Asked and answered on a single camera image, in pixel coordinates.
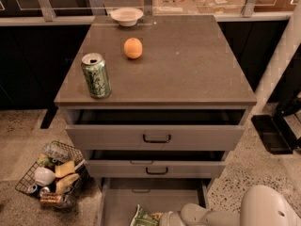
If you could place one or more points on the green soda can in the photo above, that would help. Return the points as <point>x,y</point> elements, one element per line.
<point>95,73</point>

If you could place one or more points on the orange fruit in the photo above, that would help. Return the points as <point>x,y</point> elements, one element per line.
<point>133,48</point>

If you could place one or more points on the grey drawer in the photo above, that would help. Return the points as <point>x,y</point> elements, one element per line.
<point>120,196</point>
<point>155,129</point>
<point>155,164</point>

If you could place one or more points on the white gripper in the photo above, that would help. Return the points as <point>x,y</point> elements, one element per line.
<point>173,219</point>

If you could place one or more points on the grey bottom drawer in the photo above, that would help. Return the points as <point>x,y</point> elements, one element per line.
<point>120,196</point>

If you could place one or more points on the brown snack bag in basket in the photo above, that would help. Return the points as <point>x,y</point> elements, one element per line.
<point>51,199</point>

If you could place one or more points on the green rice chip bag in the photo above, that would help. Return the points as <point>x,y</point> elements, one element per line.
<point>143,218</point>

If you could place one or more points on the white ceramic bowl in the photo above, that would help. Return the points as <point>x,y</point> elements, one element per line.
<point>126,16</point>

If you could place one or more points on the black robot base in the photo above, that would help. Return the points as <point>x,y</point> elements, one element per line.
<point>280,133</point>

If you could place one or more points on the yellow sponge in basket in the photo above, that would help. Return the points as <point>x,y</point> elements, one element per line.
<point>64,169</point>

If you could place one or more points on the cardboard box left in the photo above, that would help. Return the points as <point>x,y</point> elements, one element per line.
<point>182,7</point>

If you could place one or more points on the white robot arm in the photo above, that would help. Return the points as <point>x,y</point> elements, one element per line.
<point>261,205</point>

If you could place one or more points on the grey drawer cabinet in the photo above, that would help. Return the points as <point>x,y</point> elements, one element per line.
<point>186,63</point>

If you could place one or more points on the black wire basket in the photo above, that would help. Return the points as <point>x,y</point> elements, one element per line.
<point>69,186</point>

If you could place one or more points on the white bowl in basket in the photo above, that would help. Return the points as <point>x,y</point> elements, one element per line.
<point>43,176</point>

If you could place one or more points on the clear plastic bottle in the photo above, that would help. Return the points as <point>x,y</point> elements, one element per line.
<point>57,153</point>

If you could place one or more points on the grey middle drawer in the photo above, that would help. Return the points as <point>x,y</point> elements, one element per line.
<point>155,164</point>

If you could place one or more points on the grey top drawer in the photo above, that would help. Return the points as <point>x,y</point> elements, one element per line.
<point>155,129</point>

